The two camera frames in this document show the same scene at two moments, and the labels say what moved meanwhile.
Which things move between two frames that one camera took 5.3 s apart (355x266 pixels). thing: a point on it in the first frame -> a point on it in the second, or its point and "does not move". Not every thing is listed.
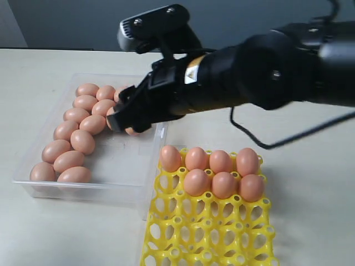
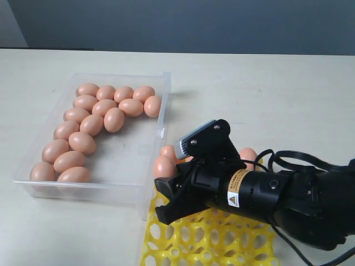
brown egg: x=247 y=162 does not move
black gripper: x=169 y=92 -> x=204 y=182
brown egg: x=85 y=101 does not move
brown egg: x=82 y=141 does not move
